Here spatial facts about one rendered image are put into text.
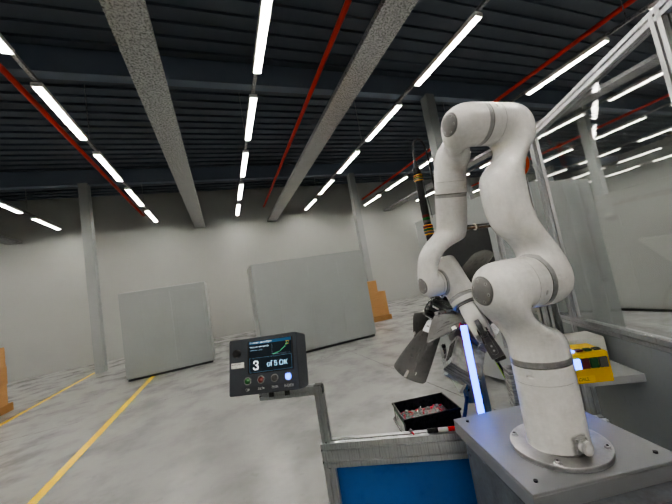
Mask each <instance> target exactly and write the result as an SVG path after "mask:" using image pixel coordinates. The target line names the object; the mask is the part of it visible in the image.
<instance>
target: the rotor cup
mask: <svg viewBox="0 0 672 504"><path fill-rule="evenodd" d="M430 302H431V304H430V306H429V303H430ZM432 306H435V307H436V308H438V309H439V310H437V309H435V308H433V307H432ZM443 309H446V310H450V309H453V308H452V306H451V305H450V302H449V301H446V300H443V298H442V296H441V297H440V296H435V297H431V298H430V299H429V301H428V303H427V304H426V306H425V308H424V311H423V315H426V316H427V317H429V318H431V320H433V317H434V316H435V315H434V314H435V313H434V312H437V311H443Z"/></svg>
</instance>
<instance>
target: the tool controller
mask: <svg viewBox="0 0 672 504"><path fill-rule="evenodd" d="M257 357H262V367H263V372H258V373H250V374H249V359H250V358H257ZM287 372H291V373H292V379H291V380H286V379H285V374H286V373H287ZM273 374H277V375H278V380H277V381H276V382H273V381H272V380H271V376H272V375H273ZM260 375H262V376H264V378H265V381H264V383H262V384H260V383H258V381H257V379H258V377H259V376H260ZM246 377H250V378H251V384H250V385H245V384H244V379H245V378H246ZM308 384H309V381H308V368H307V356H306V343H305V334H303V333H299V332H289V333H282V334H275V335H268V336H261V337H255V338H248V339H241V340H234V341H230V343H229V396H230V397H236V396H245V395H254V394H262V393H269V397H274V392H280V391H285V396H286V395H290V390H297V389H301V388H305V387H306V386H307V385H308Z"/></svg>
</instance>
